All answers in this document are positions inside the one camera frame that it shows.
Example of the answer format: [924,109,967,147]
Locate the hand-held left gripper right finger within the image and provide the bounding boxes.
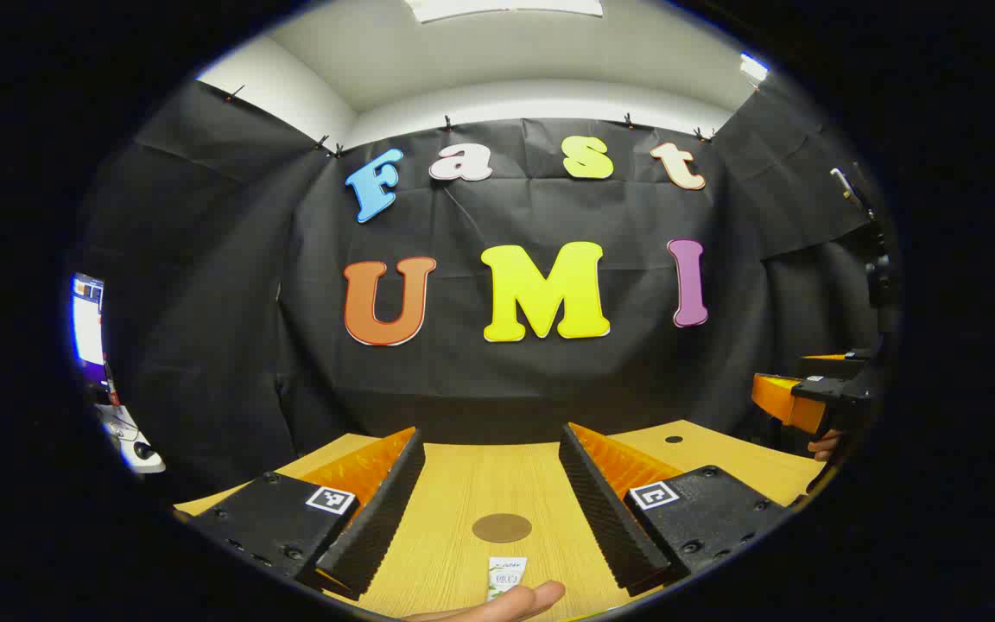
[558,422,788,599]

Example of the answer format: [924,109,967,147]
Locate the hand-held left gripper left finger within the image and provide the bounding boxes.
[189,426,426,601]

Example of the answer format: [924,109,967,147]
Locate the brown round coaster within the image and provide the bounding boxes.
[472,513,533,543]

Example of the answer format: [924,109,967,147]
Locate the white toothpaste tube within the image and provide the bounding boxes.
[487,556,529,603]

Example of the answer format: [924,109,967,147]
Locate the wooden desktop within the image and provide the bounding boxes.
[174,420,827,621]

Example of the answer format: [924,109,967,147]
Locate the black backdrop cloth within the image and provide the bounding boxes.
[74,79,900,502]

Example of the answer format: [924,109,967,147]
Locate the white device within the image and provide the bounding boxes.
[98,402,166,474]

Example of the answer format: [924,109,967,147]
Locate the lit computer monitor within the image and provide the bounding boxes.
[71,273,108,385]

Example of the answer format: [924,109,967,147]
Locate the large ceiling light panel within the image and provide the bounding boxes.
[402,0,604,24]

